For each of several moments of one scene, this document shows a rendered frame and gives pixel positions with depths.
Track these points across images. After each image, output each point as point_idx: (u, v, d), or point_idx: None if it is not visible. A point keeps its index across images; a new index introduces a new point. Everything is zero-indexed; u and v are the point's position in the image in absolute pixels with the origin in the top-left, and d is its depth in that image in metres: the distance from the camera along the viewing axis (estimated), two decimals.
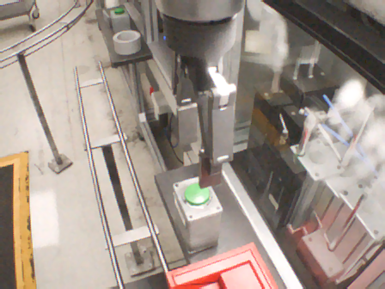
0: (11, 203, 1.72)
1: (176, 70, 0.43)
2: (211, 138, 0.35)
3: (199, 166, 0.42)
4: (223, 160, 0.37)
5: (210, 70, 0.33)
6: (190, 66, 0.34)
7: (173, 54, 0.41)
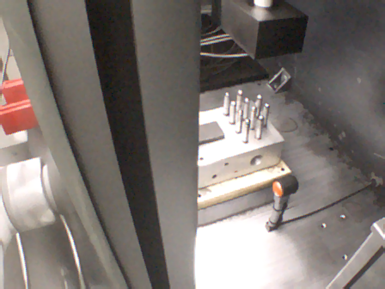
0: None
1: None
2: None
3: None
4: None
5: None
6: None
7: None
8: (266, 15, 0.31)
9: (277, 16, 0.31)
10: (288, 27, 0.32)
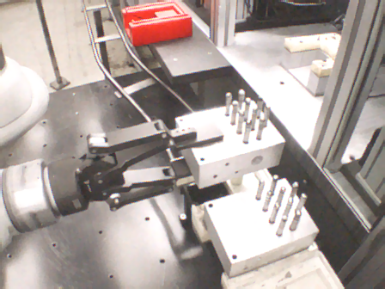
0: None
1: (126, 137, 0.41)
2: None
3: None
4: (167, 187, 0.49)
5: (99, 194, 0.45)
6: None
7: (106, 136, 0.40)
8: None
9: None
10: None
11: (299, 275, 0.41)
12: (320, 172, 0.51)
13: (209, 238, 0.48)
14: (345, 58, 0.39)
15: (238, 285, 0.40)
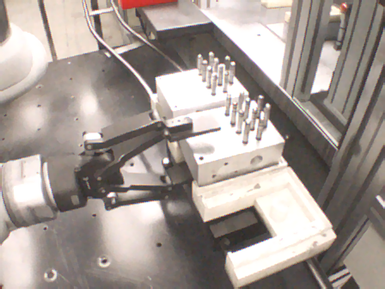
0: None
1: (123, 130, 0.40)
2: None
3: (183, 166, 0.50)
4: (163, 193, 0.50)
5: (97, 192, 0.45)
6: None
7: (103, 131, 0.40)
8: None
9: None
10: None
11: (268, 187, 0.44)
12: (290, 101, 0.54)
13: (183, 159, 0.52)
14: None
15: (207, 193, 0.44)
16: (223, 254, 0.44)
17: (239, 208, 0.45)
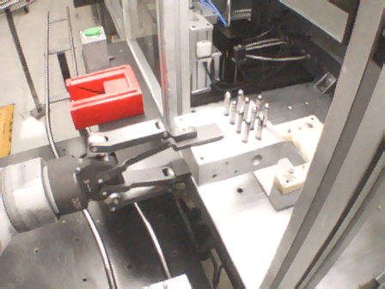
0: None
1: (127, 136, 0.41)
2: None
3: None
4: (166, 187, 0.49)
5: (98, 193, 0.45)
6: None
7: (107, 135, 0.40)
8: None
9: None
10: None
11: None
12: None
13: None
14: (291, 252, 0.29)
15: None
16: None
17: None
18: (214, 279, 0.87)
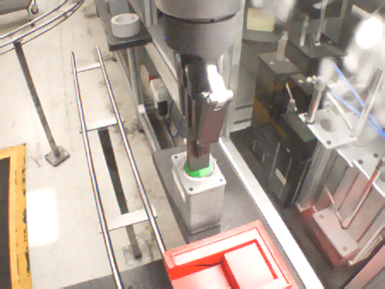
0: (7, 196, 1.68)
1: (182, 83, 0.42)
2: (202, 128, 0.37)
3: (189, 150, 0.45)
4: (210, 141, 0.40)
5: (210, 72, 0.33)
6: (191, 67, 0.34)
7: (176, 65, 0.41)
8: None
9: None
10: None
11: None
12: None
13: None
14: None
15: None
16: None
17: None
18: None
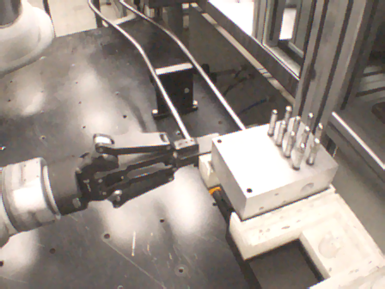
0: None
1: (131, 143, 0.42)
2: None
3: None
4: (167, 175, 0.47)
5: (100, 193, 0.45)
6: None
7: (113, 138, 0.41)
8: None
9: None
10: None
11: None
12: (260, 48, 0.62)
13: (253, 255, 0.37)
14: None
15: None
16: (198, 166, 0.52)
17: None
18: None
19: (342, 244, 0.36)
